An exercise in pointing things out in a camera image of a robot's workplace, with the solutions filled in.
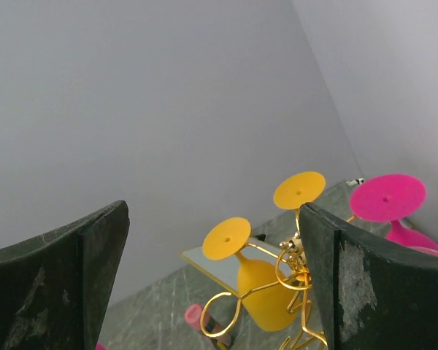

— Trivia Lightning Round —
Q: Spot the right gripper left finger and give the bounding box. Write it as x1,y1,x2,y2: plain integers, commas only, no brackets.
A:
0,201,130,349

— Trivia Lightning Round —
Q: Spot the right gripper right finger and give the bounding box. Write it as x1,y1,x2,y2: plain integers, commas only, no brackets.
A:
299,203,438,349

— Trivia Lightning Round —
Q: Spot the pink wine glass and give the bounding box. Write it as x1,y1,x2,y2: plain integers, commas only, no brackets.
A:
96,343,107,350
350,174,438,257

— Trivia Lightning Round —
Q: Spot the small pink capped bottle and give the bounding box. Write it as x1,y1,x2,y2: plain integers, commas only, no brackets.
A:
184,303,232,350

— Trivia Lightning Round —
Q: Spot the yellow framed tilted mirror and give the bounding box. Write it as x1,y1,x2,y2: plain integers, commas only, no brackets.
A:
180,237,281,297

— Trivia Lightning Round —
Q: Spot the orange wine glass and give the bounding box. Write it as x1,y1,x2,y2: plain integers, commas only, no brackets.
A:
201,217,296,338
273,171,326,210

